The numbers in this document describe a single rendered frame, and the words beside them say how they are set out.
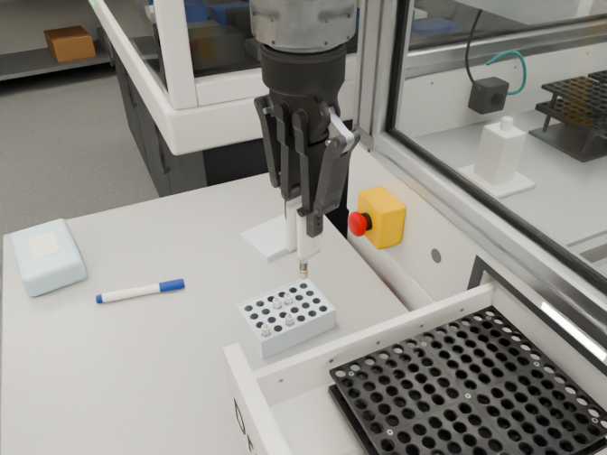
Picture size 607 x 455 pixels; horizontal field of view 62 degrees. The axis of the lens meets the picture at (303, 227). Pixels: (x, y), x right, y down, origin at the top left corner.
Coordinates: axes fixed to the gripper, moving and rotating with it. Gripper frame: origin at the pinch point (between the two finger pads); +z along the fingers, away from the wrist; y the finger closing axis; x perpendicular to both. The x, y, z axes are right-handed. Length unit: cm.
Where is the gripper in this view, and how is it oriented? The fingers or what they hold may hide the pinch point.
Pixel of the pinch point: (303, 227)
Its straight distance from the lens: 55.7
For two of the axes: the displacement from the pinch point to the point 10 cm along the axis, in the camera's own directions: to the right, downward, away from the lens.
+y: 6.5, 4.5, -6.1
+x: 7.6, -3.9, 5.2
